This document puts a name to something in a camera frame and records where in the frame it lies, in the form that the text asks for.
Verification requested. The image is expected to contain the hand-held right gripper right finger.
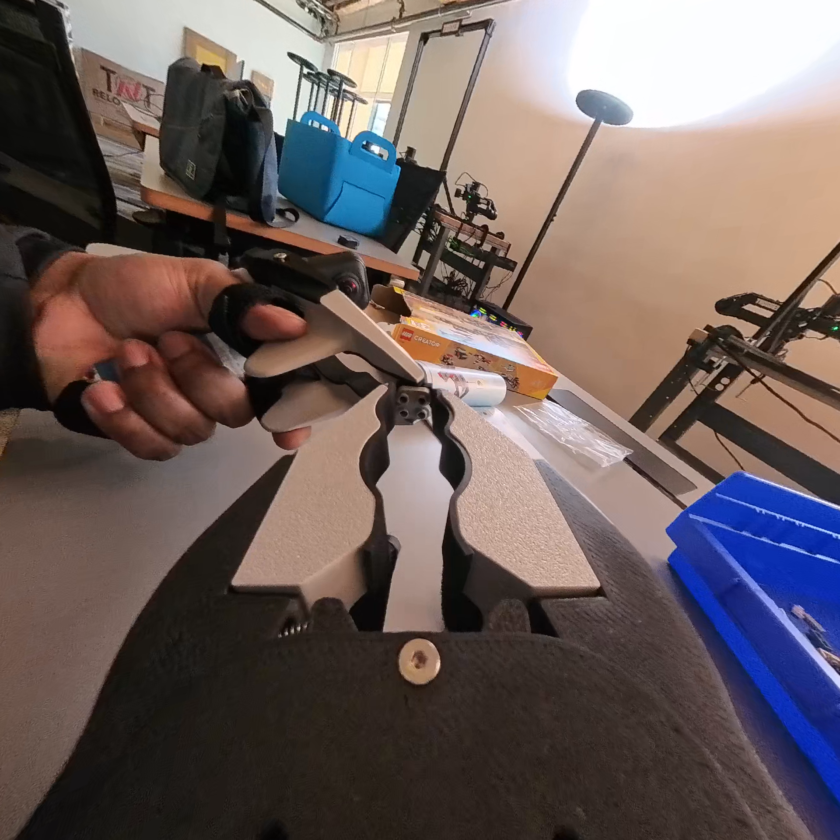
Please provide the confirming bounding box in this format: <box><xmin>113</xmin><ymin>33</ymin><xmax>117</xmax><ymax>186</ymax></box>
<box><xmin>434</xmin><ymin>390</ymin><xmax>603</xmax><ymax>613</ymax></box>

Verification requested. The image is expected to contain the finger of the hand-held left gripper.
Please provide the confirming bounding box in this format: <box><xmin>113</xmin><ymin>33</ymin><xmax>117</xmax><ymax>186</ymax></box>
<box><xmin>258</xmin><ymin>378</ymin><xmax>385</xmax><ymax>435</ymax></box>
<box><xmin>243</xmin><ymin>289</ymin><xmax>427</xmax><ymax>385</ymax></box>

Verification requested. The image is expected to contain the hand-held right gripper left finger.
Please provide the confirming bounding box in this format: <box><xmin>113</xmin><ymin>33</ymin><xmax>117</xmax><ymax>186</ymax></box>
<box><xmin>233</xmin><ymin>385</ymin><xmax>396</xmax><ymax>613</ymax></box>

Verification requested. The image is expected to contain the small grey toy piece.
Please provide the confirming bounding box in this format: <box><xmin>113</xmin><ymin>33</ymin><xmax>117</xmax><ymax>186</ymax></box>
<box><xmin>394</xmin><ymin>386</ymin><xmax>435</xmax><ymax>426</ymax></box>

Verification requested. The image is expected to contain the person's left forearm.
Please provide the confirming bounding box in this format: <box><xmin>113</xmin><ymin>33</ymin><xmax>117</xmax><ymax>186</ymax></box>
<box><xmin>0</xmin><ymin>224</ymin><xmax>82</xmax><ymax>412</ymax></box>

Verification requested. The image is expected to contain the wooden top office desk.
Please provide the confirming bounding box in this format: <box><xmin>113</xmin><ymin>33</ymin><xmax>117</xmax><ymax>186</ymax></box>
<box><xmin>141</xmin><ymin>134</ymin><xmax>422</xmax><ymax>280</ymax></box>

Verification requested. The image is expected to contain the grey desk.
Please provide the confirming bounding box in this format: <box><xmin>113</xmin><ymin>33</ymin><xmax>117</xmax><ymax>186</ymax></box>
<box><xmin>0</xmin><ymin>243</ymin><xmax>840</xmax><ymax>840</ymax></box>

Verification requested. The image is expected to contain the person's left hand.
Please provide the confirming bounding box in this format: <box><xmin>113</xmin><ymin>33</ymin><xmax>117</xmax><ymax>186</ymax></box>
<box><xmin>29</xmin><ymin>252</ymin><xmax>316</xmax><ymax>462</ymax></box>

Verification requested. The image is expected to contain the blue felt bag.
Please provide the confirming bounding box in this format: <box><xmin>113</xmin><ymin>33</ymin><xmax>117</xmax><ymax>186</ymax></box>
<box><xmin>277</xmin><ymin>111</ymin><xmax>403</xmax><ymax>238</ymax></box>

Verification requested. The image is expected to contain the clear plastic bag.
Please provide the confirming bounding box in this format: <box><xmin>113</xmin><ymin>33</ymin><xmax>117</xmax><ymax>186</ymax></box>
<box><xmin>512</xmin><ymin>398</ymin><xmax>634</xmax><ymax>471</ymax></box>

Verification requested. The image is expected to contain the orange toy brick cardboard box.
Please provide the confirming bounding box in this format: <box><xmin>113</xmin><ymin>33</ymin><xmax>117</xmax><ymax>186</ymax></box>
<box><xmin>367</xmin><ymin>285</ymin><xmax>560</xmax><ymax>401</ymax></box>

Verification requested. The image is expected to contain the white instruction booklet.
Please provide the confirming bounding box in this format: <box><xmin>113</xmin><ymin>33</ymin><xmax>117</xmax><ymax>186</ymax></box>
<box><xmin>420</xmin><ymin>364</ymin><xmax>509</xmax><ymax>413</ymax></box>

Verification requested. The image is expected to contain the computer with coloured lights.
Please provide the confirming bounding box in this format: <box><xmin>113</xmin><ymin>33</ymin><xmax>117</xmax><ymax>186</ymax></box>
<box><xmin>472</xmin><ymin>298</ymin><xmax>535</xmax><ymax>340</ymax></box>

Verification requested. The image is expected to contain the black backpack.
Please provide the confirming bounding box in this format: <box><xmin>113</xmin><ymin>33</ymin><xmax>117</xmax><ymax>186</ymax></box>
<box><xmin>158</xmin><ymin>57</ymin><xmax>300</xmax><ymax>227</ymax></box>

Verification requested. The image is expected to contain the black floor lamp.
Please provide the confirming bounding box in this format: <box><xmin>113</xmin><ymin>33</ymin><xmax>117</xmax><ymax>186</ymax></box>
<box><xmin>503</xmin><ymin>88</ymin><xmax>635</xmax><ymax>312</ymax></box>

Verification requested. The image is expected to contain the blue plastic bin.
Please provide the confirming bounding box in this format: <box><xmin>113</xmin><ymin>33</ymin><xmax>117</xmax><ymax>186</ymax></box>
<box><xmin>666</xmin><ymin>472</ymin><xmax>840</xmax><ymax>804</ymax></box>

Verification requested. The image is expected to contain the cardboard box with red print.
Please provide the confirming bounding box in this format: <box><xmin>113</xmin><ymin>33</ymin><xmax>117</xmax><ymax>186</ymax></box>
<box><xmin>75</xmin><ymin>48</ymin><xmax>168</xmax><ymax>149</ymax></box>

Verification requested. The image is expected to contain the pile of toy bricks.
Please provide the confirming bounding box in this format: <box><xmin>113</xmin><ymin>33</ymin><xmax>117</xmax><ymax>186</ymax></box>
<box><xmin>792</xmin><ymin>604</ymin><xmax>840</xmax><ymax>673</ymax></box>

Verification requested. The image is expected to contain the black camera stand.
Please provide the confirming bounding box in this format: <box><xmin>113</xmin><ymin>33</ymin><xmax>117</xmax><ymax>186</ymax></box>
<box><xmin>415</xmin><ymin>171</ymin><xmax>514</xmax><ymax>305</ymax></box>

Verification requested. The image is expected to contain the black camera tripod rig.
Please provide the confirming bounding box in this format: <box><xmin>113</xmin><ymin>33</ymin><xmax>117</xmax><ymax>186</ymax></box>
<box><xmin>630</xmin><ymin>243</ymin><xmax>840</xmax><ymax>504</ymax></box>

